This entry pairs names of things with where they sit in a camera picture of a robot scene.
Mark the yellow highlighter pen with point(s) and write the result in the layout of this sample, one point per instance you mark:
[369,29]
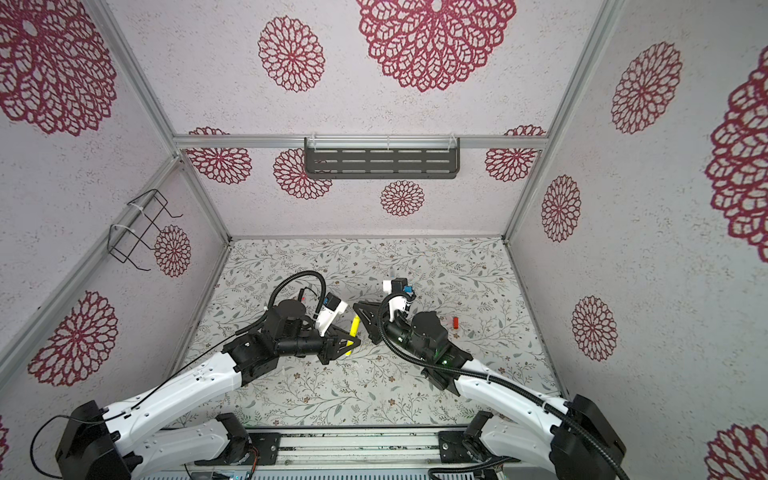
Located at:
[353,332]

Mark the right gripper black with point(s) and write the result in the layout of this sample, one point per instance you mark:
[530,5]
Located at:
[372,315]

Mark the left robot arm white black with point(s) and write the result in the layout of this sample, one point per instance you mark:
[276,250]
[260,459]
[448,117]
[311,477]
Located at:
[130,439]

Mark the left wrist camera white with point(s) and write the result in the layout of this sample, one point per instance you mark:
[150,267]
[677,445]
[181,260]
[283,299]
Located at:
[332,306]

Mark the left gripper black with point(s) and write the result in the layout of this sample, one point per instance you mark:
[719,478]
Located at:
[331,342]

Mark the black wire wall rack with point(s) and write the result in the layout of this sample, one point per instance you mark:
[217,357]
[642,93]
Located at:
[126,236]

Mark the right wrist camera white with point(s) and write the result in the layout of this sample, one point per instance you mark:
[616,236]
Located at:
[399,297]

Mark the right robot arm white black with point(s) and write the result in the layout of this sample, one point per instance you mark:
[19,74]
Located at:
[570,438]

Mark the dark grey slotted wall shelf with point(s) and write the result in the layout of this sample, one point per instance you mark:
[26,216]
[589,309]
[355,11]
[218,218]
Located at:
[385,159]

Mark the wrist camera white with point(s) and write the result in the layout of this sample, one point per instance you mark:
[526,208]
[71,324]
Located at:
[399,297]
[332,306]

